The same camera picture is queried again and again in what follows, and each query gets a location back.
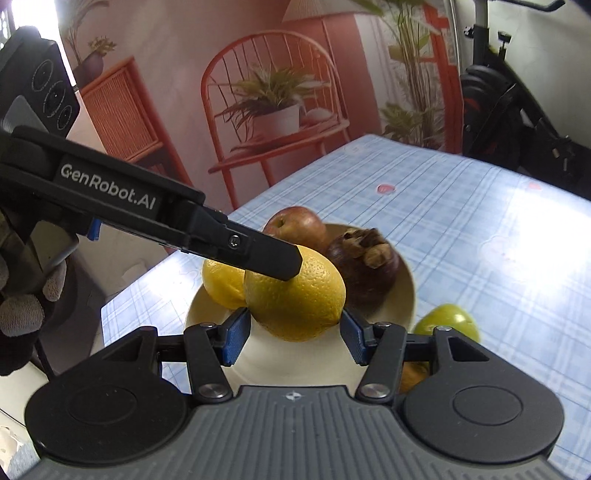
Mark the dark purple mangosteen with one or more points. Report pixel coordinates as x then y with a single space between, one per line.
364 277

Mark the blue checked tablecloth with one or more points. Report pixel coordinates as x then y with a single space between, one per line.
461 230

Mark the green apple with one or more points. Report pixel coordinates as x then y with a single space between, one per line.
443 318

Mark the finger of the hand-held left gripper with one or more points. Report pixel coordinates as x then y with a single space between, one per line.
258 254

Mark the grey metal pole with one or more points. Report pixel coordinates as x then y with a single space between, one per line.
452 37

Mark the black exercise bike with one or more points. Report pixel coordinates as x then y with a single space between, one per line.
498 115

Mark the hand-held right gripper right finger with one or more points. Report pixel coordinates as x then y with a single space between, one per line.
351 339

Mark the yellow lemon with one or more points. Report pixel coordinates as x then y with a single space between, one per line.
221 286
300 300

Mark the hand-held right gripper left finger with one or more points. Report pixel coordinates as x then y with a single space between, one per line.
238 339

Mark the person's left hand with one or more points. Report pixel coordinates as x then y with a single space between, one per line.
18 318

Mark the orange tangerine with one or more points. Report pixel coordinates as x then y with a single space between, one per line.
411 378

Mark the red apple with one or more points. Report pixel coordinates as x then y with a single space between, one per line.
300 226

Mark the wall poster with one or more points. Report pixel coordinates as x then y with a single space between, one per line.
184 69

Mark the cream round plate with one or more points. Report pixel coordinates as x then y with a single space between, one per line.
295 364

